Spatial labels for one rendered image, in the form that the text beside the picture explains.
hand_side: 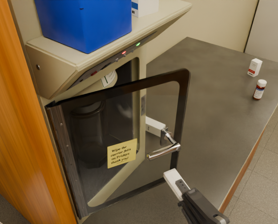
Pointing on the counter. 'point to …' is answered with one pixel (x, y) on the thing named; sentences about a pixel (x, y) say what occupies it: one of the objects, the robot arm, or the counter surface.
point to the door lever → (165, 148)
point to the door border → (68, 158)
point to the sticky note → (121, 153)
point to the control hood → (49, 58)
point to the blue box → (84, 22)
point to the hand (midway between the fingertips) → (177, 184)
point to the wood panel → (20, 131)
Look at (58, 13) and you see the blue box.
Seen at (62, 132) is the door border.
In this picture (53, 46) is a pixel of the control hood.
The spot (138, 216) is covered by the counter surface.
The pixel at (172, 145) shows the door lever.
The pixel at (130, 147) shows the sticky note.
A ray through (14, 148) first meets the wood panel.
